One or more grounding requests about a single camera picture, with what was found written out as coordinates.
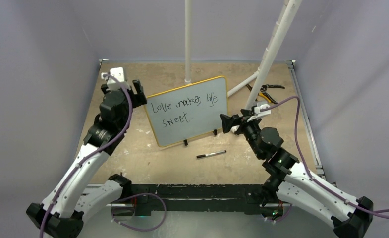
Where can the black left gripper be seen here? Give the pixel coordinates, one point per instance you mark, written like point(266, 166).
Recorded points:
point(138, 99)

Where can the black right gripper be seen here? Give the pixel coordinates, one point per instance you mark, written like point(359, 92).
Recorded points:
point(235, 120)

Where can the black-capped whiteboard marker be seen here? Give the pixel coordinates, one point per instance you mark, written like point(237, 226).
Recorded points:
point(210, 154)

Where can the yellow-framed whiteboard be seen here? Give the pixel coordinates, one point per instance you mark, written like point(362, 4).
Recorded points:
point(188, 111)

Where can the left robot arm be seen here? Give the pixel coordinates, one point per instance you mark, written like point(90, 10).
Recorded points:
point(65, 211)

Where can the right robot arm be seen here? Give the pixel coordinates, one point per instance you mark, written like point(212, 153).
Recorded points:
point(290, 182)

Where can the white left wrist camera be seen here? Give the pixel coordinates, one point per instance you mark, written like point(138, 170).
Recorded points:
point(116, 80)

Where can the yellow-handled pliers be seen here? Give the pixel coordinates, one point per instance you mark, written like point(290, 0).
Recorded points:
point(267, 97)

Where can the metal corner bracket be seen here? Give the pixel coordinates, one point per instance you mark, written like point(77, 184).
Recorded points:
point(291, 64)
point(103, 61)

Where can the right metal corner bracket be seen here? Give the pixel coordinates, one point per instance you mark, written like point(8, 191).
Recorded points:
point(291, 64)

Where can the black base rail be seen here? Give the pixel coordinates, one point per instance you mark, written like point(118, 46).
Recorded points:
point(250, 199)

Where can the white PVC pipe frame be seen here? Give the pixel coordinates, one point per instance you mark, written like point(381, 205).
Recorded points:
point(235, 31)

